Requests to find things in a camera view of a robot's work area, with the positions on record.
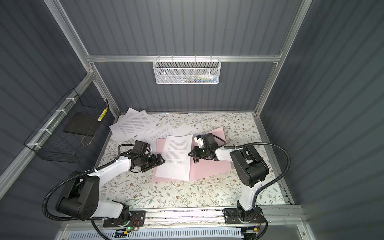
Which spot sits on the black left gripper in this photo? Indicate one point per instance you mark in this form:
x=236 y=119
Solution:
x=154 y=163

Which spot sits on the black wire basket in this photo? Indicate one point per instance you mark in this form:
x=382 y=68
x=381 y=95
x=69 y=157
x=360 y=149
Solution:
x=71 y=135

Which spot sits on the pens in white basket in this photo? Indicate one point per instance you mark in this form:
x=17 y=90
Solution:
x=205 y=78

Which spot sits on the horizontal aluminium frame bar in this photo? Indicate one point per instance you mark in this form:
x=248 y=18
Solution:
x=192 y=58

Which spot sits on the white wire mesh basket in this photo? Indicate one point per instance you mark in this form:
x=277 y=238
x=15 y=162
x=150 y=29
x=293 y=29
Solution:
x=168 y=73

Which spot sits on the floral patterned table mat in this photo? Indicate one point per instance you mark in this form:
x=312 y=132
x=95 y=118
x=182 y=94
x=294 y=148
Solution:
x=222 y=190

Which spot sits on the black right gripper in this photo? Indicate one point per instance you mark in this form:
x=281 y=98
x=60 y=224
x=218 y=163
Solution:
x=196 y=150

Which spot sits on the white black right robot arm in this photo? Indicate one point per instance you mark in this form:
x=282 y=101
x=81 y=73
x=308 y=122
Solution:
x=249 y=165

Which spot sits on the white vented cable duct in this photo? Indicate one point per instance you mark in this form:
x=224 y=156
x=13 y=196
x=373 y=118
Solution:
x=173 y=234

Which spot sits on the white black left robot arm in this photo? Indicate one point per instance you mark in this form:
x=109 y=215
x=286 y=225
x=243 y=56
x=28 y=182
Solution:
x=80 y=199

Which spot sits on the black foam pad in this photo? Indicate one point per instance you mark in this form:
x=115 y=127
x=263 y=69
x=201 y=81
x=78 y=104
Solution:
x=83 y=124

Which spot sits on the aluminium corner frame post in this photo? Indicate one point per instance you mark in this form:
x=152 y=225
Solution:
x=58 y=12

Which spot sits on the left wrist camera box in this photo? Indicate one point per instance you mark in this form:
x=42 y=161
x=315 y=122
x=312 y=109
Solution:
x=141 y=148

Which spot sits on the yellow marker pen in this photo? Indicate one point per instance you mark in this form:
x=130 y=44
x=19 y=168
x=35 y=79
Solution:
x=102 y=115

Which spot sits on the pink file folder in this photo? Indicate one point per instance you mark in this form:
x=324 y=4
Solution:
x=201 y=170

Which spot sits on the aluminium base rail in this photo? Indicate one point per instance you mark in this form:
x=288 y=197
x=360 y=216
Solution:
x=214 y=217

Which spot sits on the metal folder clip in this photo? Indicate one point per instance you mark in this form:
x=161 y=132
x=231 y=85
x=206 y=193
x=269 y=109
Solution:
x=196 y=160

